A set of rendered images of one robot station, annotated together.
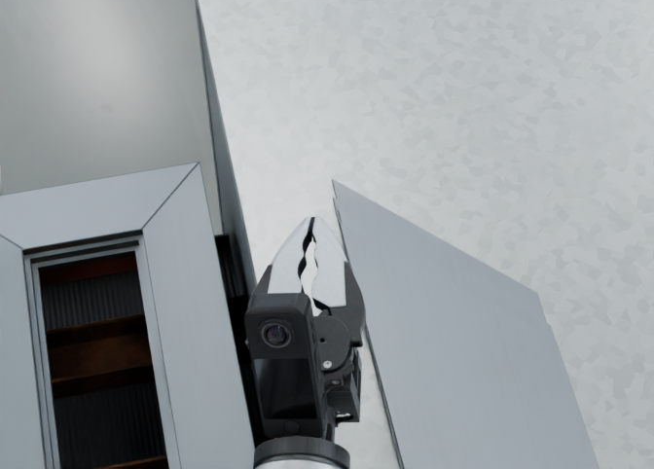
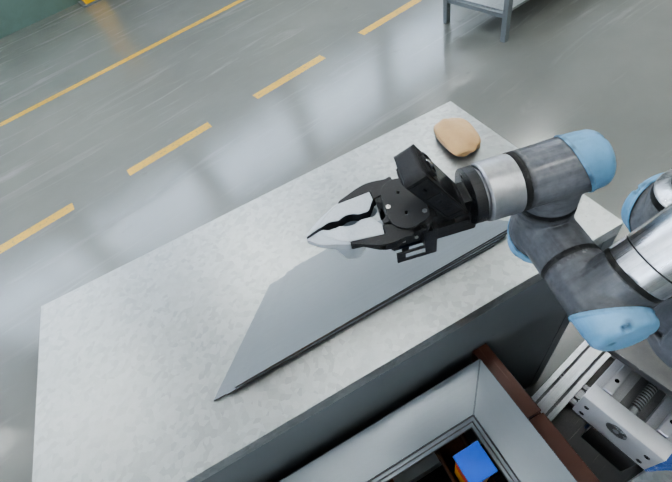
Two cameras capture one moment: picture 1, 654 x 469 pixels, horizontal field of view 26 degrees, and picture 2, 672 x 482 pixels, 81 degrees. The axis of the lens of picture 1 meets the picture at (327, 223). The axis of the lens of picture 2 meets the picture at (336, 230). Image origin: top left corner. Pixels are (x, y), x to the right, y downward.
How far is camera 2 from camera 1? 0.89 m
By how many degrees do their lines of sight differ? 50
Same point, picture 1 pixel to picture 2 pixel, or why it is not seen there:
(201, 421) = (354, 468)
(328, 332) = (391, 191)
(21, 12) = not seen: outside the picture
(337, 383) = not seen: hidden behind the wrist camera
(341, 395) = not seen: hidden behind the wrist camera
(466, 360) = (312, 297)
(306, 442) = (469, 172)
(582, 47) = (133, 303)
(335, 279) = (353, 203)
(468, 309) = (285, 304)
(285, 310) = (415, 152)
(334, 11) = (93, 441)
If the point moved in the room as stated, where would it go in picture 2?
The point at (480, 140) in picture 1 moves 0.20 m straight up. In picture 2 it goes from (187, 333) to (135, 289)
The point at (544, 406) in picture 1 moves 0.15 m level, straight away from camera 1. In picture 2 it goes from (326, 262) to (266, 265)
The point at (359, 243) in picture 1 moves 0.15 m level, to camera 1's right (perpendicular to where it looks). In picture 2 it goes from (255, 366) to (248, 303)
